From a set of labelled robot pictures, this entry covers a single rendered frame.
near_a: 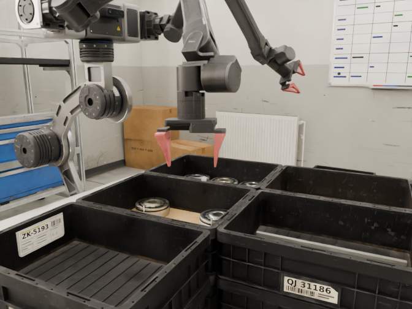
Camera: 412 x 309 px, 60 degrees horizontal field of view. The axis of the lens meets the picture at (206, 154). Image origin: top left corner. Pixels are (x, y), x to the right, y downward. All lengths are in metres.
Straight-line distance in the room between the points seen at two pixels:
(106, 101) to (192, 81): 0.82
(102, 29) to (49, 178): 1.90
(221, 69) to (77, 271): 0.53
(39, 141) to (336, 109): 2.95
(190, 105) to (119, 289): 0.39
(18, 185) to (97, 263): 2.21
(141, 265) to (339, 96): 3.32
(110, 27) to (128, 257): 0.95
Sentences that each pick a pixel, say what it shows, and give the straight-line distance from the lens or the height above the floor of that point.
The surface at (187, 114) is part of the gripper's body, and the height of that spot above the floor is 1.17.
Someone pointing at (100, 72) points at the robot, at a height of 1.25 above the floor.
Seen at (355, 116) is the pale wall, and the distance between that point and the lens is 3.91.
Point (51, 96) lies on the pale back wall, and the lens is 4.17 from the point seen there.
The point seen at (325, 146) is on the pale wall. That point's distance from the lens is 4.01.
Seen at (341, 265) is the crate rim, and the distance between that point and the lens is 0.71.
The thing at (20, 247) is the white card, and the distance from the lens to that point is 0.89.
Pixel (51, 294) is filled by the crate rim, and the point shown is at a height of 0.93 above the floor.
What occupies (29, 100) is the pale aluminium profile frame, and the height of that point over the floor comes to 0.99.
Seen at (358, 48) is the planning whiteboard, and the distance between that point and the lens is 3.89.
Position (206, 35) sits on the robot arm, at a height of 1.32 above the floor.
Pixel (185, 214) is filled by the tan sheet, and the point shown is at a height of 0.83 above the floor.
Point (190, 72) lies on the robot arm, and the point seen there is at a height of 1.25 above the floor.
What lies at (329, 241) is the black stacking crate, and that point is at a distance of 0.99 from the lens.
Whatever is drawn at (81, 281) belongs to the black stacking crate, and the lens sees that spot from 0.82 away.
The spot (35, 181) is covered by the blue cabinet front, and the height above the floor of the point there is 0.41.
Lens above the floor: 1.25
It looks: 13 degrees down
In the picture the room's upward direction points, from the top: straight up
